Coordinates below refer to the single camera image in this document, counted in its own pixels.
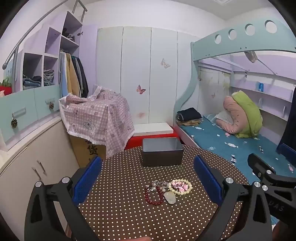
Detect teal bunk bed frame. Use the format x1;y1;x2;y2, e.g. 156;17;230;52
173;17;296;149

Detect lilac bed shelf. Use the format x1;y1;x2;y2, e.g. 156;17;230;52
230;70;296;121

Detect dark navy hanging cloth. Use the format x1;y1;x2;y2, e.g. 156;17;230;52
279;89;296;153

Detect black hanging garment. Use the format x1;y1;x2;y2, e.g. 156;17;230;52
74;56;89;98

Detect white wardrobe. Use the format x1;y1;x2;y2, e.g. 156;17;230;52
96;27;201;126

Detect pale jade pendant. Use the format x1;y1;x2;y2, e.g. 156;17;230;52
163;191;176;205

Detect red bead bracelet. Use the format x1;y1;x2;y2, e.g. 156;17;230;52
144;185;165;206

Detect dark clothes on shelf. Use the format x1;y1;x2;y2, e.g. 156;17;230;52
62;28;74;41

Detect grey bed lamp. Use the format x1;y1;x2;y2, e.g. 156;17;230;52
245;50;278;75

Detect dark metal box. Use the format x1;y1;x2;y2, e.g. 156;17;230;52
142;138;184;167

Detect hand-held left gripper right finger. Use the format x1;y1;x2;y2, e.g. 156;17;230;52
194;155;273;241

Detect teal drawer unit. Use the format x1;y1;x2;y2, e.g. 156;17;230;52
0;85;63;145

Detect light blue hanging garment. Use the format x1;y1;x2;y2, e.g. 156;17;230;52
59;52;70;98

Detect silver charm bracelet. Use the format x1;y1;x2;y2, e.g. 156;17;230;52
148;181;169;192

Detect white pillow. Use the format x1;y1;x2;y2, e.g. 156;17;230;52
214;111;234;127

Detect green plant in red pot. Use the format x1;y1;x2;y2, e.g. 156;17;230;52
0;77;12;95

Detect green quilt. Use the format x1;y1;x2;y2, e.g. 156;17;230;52
232;90;263;139

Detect stack of folded jeans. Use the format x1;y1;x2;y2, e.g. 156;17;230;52
23;74;42;88

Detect cream bead bracelet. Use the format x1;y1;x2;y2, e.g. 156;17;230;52
168;179;193;195

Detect grey metal handrail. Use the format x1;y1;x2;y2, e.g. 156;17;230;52
2;0;88;70

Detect tan hanging coat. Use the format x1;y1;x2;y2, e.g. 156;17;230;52
66;53;81;98

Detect pink pillow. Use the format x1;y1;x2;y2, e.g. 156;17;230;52
223;96;245;135

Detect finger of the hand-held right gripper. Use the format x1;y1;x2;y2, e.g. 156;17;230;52
276;143;296;161
247;153;296;193

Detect cardboard box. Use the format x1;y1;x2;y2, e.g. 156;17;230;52
69;134;108;168

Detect white low cabinet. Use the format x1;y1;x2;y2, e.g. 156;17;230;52
0;116;80;241

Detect folded grey blue clothes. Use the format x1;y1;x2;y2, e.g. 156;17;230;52
43;70;55;86

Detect pink checked cloth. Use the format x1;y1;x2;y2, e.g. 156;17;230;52
58;85;135;158

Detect tan folded clothes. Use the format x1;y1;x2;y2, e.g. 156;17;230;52
178;118;204;127

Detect dark folded clothes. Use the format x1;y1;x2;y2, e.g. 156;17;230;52
176;108;202;122

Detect blue printed bedsheet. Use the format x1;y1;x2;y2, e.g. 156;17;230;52
179;113;296;183

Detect brown polka dot tablecloth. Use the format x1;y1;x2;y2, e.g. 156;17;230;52
77;145;255;241

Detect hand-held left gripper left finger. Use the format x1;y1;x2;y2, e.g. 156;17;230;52
24;156;103;241

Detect lilac shelving unit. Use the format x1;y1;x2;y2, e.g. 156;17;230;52
14;10;84;91

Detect red stool with white top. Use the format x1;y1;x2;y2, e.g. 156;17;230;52
125;122;181;151

